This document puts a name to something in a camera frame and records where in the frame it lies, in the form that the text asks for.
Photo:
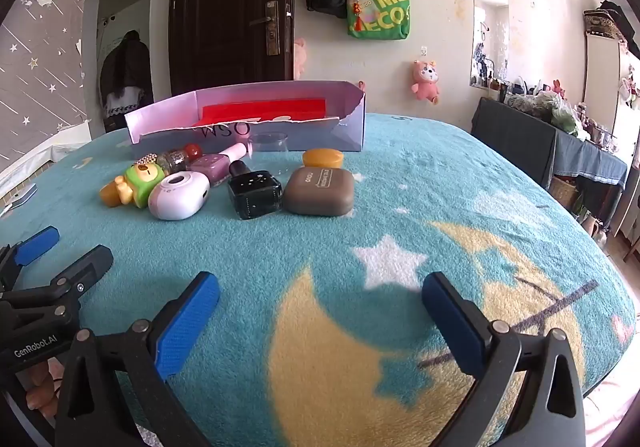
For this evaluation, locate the clear glass cup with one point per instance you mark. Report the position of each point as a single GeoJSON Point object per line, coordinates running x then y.
{"type": "Point", "coordinates": [268, 147]}

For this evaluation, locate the purple nail polish bottle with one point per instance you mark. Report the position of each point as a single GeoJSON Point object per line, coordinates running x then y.
{"type": "Point", "coordinates": [215, 168]}

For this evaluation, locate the red tassel ornament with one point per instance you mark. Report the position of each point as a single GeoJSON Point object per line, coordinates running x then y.
{"type": "Point", "coordinates": [358, 22]}

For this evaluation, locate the green yellow turtle toy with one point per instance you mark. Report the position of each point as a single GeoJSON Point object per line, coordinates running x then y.
{"type": "Point", "coordinates": [140, 182]}

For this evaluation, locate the dark cloth covered table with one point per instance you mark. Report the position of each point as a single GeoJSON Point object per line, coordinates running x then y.
{"type": "Point", "coordinates": [515, 137]}

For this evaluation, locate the white wardrobe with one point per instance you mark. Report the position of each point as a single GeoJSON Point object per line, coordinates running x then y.
{"type": "Point", "coordinates": [600, 87]}

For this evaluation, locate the teal moon printed blanket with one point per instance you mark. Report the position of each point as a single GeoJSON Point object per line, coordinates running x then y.
{"type": "Point", "coordinates": [350, 237]}

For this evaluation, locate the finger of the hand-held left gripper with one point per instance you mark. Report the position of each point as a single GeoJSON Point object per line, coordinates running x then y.
{"type": "Point", "coordinates": [90, 267]}
{"type": "Point", "coordinates": [35, 246]}

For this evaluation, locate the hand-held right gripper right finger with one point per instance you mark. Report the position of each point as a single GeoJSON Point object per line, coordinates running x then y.
{"type": "Point", "coordinates": [452, 327]}

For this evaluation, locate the brown earbud case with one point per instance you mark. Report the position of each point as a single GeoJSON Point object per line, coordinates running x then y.
{"type": "Point", "coordinates": [319, 192]}

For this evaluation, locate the pale pink plush toy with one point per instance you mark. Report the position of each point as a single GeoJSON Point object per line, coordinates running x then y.
{"type": "Point", "coordinates": [300, 57]}

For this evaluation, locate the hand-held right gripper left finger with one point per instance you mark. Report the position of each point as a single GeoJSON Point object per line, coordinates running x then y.
{"type": "Point", "coordinates": [187, 324]}

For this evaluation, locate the orange round case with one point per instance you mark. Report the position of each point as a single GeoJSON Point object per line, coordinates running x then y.
{"type": "Point", "coordinates": [322, 158]}

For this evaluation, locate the pink white earbud case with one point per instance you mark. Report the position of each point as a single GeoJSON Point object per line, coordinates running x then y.
{"type": "Point", "coordinates": [177, 197]}

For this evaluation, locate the glitter bottle with red cap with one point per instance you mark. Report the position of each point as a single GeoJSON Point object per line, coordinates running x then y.
{"type": "Point", "coordinates": [172, 159]}

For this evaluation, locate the dark wooden door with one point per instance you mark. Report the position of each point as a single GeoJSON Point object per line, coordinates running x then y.
{"type": "Point", "coordinates": [220, 2]}

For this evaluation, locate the wall mirror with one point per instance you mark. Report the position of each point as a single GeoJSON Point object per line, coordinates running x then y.
{"type": "Point", "coordinates": [490, 27]}

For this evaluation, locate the pink cardboard box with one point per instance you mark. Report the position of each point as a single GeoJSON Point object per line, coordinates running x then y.
{"type": "Point", "coordinates": [310, 133]}

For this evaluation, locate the person's left hand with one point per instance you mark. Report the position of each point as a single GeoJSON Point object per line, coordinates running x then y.
{"type": "Point", "coordinates": [42, 389]}

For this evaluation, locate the black nail polish bottle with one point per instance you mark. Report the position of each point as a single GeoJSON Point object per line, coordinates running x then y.
{"type": "Point", "coordinates": [255, 197]}

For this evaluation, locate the green vegetable bag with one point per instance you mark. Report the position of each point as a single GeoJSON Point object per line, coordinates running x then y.
{"type": "Point", "coordinates": [542, 104]}

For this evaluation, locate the black bag on wardrobe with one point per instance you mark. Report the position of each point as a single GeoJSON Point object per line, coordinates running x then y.
{"type": "Point", "coordinates": [607, 16]}

